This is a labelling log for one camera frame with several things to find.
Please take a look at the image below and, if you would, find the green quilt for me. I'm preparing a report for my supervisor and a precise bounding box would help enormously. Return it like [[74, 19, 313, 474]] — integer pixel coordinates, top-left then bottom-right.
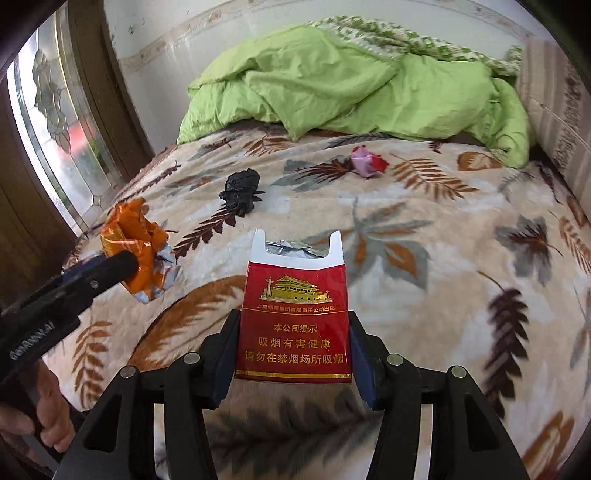
[[177, 16, 531, 169]]

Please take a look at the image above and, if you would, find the pink and red wrapper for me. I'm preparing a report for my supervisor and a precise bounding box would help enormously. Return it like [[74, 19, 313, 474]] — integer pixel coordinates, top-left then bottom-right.
[[350, 145, 389, 178]]

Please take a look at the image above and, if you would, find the person's left hand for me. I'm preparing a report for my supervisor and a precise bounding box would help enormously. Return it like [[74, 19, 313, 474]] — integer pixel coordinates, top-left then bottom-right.
[[0, 357, 77, 455]]

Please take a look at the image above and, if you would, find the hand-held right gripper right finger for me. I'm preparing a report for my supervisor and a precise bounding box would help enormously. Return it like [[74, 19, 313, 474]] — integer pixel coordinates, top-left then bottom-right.
[[348, 311, 532, 480]]

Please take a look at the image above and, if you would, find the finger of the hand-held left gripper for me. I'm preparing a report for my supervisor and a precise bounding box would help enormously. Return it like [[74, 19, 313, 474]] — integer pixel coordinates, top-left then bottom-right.
[[55, 251, 140, 298]]

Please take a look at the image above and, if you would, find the orange wrapper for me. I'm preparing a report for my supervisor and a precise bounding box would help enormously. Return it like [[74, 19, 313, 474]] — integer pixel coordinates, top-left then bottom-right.
[[100, 198, 177, 304]]

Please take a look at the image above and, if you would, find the wooden door with glass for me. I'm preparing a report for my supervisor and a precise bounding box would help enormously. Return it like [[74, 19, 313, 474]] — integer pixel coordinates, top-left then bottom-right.
[[0, 0, 155, 287]]

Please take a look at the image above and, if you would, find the leaf printed blanket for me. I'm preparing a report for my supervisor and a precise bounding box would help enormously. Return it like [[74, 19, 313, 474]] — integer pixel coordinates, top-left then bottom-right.
[[41, 124, 591, 480]]

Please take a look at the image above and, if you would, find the striped floral cushion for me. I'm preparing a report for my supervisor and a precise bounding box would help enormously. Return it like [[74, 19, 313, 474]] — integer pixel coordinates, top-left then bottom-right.
[[515, 37, 591, 217]]

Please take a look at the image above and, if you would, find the crumpled black plastic bag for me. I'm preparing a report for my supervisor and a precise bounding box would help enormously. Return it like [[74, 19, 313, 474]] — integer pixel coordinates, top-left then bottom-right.
[[218, 168, 265, 217]]

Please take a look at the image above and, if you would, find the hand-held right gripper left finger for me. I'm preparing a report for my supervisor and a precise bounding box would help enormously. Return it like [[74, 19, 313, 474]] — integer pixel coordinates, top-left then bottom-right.
[[55, 310, 242, 480]]

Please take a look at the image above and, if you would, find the red cigarette pack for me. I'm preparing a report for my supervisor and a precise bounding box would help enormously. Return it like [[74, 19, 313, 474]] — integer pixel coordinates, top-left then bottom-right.
[[234, 229, 354, 385]]

